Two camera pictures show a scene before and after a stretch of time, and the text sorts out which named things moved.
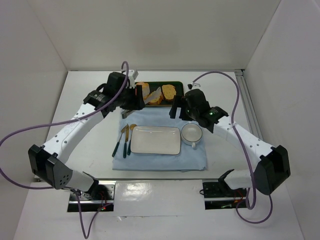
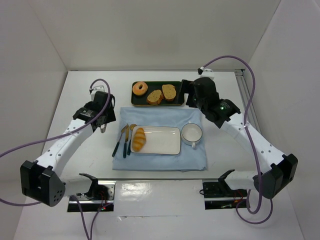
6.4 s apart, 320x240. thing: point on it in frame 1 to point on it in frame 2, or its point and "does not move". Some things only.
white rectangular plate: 157,140 does not move
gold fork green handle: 118,143 does not move
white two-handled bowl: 191,134 does not move
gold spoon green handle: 129,148 does not move
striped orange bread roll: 155,97 to 139,141
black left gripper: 138,97 to 102,122
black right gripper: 180,110 to 188,90
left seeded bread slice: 153,97 does not move
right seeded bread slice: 168,91 does not move
